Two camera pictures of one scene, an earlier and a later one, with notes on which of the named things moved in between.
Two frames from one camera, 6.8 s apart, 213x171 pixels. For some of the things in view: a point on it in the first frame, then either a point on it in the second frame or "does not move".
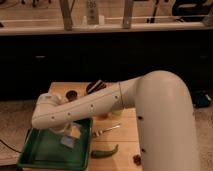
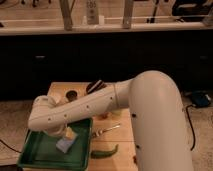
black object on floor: (201, 99) does not move
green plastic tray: (42, 149) does not move
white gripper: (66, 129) → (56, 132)
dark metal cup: (71, 95) does not move
